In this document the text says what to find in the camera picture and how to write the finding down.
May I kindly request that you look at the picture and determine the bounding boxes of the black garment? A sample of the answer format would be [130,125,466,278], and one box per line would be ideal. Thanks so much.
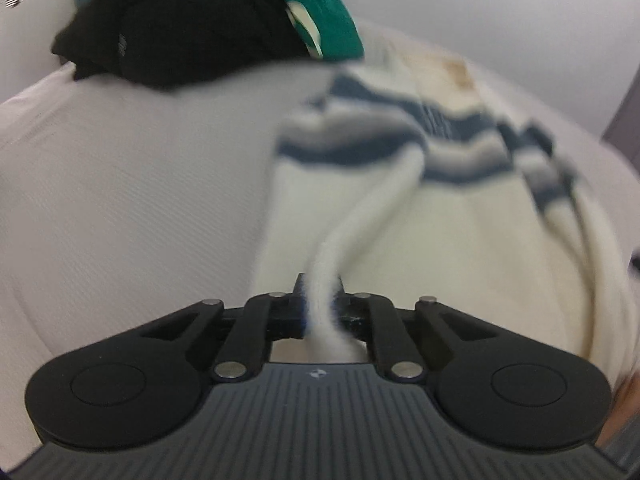
[51,0,313,92]

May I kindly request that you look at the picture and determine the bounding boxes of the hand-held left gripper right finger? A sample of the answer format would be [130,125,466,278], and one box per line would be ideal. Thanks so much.
[332,277,505,382]

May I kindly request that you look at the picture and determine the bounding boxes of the white bed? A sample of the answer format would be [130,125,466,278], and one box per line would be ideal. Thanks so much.
[0,20,640,466]

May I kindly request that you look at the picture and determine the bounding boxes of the person's right forearm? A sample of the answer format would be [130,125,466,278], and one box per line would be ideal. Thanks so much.
[597,367,640,453]

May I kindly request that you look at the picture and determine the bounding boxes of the white navy striped sweater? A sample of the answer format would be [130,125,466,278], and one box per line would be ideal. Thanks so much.
[255,35,636,391]

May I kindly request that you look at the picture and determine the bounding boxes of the green garment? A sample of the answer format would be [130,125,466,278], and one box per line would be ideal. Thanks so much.
[247,0,365,62]

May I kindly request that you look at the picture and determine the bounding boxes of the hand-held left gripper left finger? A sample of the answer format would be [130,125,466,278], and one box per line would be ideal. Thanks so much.
[140,274,308,381]

